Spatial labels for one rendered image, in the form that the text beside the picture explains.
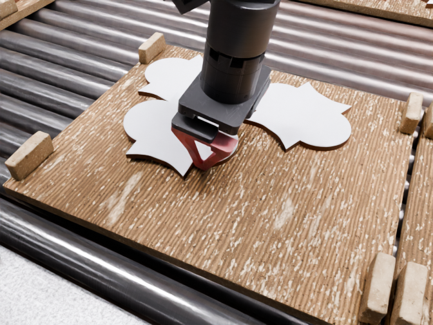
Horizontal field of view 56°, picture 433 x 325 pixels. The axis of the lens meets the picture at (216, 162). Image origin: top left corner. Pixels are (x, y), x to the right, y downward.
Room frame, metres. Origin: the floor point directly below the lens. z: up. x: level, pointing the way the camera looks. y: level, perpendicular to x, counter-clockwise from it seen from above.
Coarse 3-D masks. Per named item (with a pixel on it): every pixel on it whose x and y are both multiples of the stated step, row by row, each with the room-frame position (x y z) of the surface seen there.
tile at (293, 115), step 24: (264, 96) 0.45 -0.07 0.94; (288, 96) 0.45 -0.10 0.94; (312, 96) 0.45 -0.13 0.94; (264, 120) 0.40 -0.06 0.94; (288, 120) 0.40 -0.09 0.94; (312, 120) 0.40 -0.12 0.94; (336, 120) 0.40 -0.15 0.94; (288, 144) 0.36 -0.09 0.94; (312, 144) 0.36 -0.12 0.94; (336, 144) 0.36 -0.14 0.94
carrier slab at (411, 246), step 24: (432, 144) 0.37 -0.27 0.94; (432, 168) 0.32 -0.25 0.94; (432, 192) 0.29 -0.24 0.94; (408, 216) 0.26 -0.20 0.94; (432, 216) 0.26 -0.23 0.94; (408, 240) 0.23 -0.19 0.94; (432, 240) 0.23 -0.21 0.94; (432, 264) 0.20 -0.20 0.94; (432, 288) 0.18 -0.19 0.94; (432, 312) 0.15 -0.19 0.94
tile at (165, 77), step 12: (168, 60) 0.55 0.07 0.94; (180, 60) 0.55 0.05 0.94; (192, 60) 0.55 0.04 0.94; (156, 72) 0.51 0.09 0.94; (168, 72) 0.51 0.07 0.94; (180, 72) 0.51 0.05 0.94; (192, 72) 0.51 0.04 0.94; (156, 84) 0.48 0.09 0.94; (168, 84) 0.48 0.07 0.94; (180, 84) 0.48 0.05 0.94; (156, 96) 0.46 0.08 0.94; (168, 96) 0.45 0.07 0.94
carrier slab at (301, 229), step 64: (256, 128) 0.40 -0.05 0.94; (384, 128) 0.40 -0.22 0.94; (64, 192) 0.29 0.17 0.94; (128, 192) 0.29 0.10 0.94; (192, 192) 0.29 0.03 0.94; (256, 192) 0.29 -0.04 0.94; (320, 192) 0.29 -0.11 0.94; (384, 192) 0.29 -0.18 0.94; (192, 256) 0.21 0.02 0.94; (256, 256) 0.21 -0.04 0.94; (320, 256) 0.21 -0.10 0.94; (320, 320) 0.15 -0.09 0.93
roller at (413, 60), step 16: (128, 0) 0.84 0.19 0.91; (144, 0) 0.83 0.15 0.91; (160, 0) 0.82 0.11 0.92; (208, 16) 0.76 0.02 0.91; (272, 32) 0.70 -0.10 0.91; (288, 32) 0.69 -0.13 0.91; (304, 32) 0.68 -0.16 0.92; (320, 32) 0.68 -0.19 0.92; (336, 48) 0.64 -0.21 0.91; (352, 48) 0.64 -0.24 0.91; (368, 48) 0.63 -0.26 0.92; (384, 48) 0.62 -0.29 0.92; (400, 64) 0.59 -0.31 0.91; (416, 64) 0.59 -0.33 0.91; (432, 64) 0.58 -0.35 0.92
